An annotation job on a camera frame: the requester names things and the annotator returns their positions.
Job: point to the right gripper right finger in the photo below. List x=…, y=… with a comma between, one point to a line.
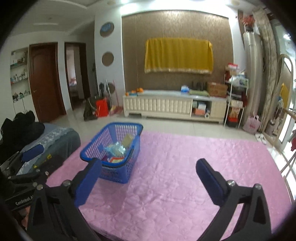
x=254, y=220

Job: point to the pink shopping bag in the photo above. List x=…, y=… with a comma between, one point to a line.
x=252, y=124

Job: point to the blue plastic basket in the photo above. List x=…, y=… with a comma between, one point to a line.
x=111, y=133

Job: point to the red bag on floor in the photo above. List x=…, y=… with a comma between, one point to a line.
x=102, y=108

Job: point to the red snack packet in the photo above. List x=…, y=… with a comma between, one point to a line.
x=113, y=159

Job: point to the orange-yellow snack pouch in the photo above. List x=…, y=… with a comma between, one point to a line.
x=127, y=140

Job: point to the brown wooden door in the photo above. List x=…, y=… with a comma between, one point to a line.
x=44, y=82

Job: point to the brown cardboard box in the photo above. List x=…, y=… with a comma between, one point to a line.
x=217, y=90

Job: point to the silver standing air conditioner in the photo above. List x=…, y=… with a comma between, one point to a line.
x=254, y=72

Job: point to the blue tissue pack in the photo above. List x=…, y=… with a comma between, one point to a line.
x=185, y=89

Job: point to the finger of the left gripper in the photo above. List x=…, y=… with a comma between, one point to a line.
x=32, y=153

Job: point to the white metal shelf rack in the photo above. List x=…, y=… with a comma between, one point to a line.
x=237, y=91

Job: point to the oranges on cabinet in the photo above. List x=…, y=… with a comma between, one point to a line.
x=134, y=92

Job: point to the cream TV cabinet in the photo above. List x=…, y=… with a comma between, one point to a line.
x=175, y=105

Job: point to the cracker pack with green seal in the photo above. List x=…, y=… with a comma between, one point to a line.
x=115, y=149

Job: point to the pink quilted mat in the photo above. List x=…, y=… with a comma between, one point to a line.
x=165, y=199

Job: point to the yellow cloth wall cover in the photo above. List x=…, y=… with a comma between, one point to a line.
x=182, y=55

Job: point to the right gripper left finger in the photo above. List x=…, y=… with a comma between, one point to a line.
x=54, y=212

